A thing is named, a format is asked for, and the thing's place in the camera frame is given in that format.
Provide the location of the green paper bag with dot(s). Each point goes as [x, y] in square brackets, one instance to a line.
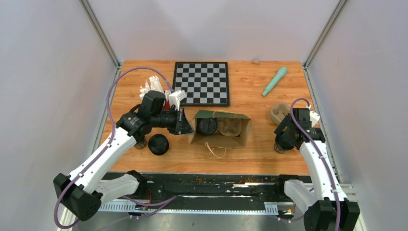
[217, 140]

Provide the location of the black cup stack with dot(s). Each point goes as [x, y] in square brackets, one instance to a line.
[141, 143]

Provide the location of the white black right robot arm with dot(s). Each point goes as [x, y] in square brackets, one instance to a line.
[327, 207]

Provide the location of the mint green handle tool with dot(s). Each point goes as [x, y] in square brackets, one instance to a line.
[278, 76]

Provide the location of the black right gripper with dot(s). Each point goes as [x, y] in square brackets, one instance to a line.
[286, 122]

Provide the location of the black lid stack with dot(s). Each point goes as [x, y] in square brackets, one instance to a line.
[158, 144]

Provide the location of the cardboard cup carrier tray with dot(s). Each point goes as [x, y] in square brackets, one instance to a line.
[279, 112]

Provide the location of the clear brown plastic cup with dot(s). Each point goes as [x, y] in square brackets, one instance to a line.
[279, 149]

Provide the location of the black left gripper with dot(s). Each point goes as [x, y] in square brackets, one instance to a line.
[183, 126]

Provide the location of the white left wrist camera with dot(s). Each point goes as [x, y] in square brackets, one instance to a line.
[176, 97]

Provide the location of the black white chessboard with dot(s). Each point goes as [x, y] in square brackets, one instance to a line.
[206, 83]

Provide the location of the small brown wood block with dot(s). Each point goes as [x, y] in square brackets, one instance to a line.
[256, 62]

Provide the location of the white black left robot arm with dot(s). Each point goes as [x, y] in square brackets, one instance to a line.
[82, 192]

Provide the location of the white wrapped straws bundle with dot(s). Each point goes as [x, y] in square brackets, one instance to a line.
[153, 84]

